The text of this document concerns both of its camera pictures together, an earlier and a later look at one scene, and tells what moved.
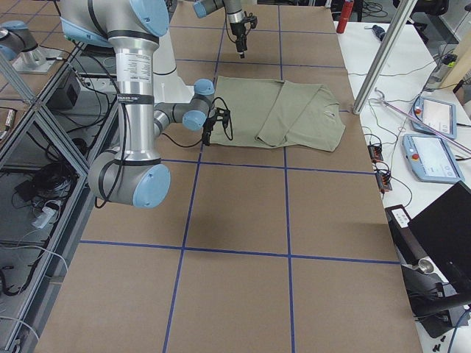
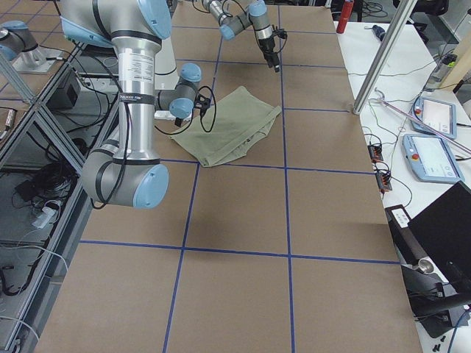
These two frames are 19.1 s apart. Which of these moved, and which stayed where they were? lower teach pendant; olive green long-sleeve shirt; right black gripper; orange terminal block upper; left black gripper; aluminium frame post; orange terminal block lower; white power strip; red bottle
Moved: left black gripper; right black gripper; olive green long-sleeve shirt
Stayed: lower teach pendant; aluminium frame post; red bottle; white power strip; orange terminal block upper; orange terminal block lower
